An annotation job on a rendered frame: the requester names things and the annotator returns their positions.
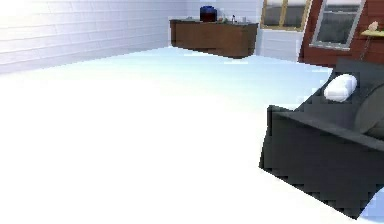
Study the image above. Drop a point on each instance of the brown wooden sideboard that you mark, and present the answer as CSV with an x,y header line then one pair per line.
x,y
213,38

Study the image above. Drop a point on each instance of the blue and dark red pot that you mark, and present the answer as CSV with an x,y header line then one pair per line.
x,y
208,14

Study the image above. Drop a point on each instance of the small white cup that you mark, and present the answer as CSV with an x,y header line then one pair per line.
x,y
244,19

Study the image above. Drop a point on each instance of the dark grey sofa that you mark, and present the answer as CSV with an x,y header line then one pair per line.
x,y
316,153

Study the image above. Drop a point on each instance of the wooden framed window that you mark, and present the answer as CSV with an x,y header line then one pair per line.
x,y
285,15

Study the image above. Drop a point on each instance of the white pillow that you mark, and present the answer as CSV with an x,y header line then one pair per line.
x,y
340,87

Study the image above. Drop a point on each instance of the grey framed window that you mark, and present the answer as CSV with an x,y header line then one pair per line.
x,y
336,26

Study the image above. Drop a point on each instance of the grey round cushion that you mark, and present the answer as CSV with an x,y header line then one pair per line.
x,y
371,113

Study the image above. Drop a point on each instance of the yellow side table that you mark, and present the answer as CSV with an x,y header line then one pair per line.
x,y
371,33

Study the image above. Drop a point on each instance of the pink small ornament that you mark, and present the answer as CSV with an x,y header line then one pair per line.
x,y
373,25

